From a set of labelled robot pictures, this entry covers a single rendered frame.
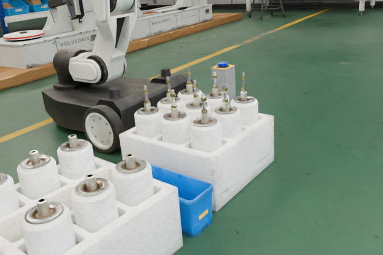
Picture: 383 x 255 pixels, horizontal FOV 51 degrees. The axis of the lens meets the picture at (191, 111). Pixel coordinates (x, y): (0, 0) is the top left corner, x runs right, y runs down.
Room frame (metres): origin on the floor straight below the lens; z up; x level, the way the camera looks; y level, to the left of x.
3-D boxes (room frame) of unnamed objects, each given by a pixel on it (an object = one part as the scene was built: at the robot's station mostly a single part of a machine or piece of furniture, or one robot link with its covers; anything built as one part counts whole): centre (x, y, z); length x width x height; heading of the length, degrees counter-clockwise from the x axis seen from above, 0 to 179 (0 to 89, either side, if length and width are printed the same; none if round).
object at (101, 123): (1.53, 0.37, 0.10); 0.20 x 0.05 x 0.20; 54
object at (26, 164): (0.94, 0.41, 0.25); 0.08 x 0.08 x 0.01
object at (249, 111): (1.32, -0.18, 0.16); 0.10 x 0.10 x 0.18
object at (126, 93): (1.89, 0.41, 0.19); 0.64 x 0.52 x 0.33; 54
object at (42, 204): (0.70, 0.31, 0.26); 0.02 x 0.02 x 0.03
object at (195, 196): (1.04, 0.10, 0.06); 0.30 x 0.11 x 0.12; 50
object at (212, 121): (1.14, -0.04, 0.25); 0.08 x 0.08 x 0.01
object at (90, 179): (0.79, 0.23, 0.26); 0.02 x 0.02 x 0.03
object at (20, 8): (6.00, 2.52, 0.36); 0.50 x 0.38 x 0.21; 55
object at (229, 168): (1.30, -0.02, 0.09); 0.39 x 0.39 x 0.18; 52
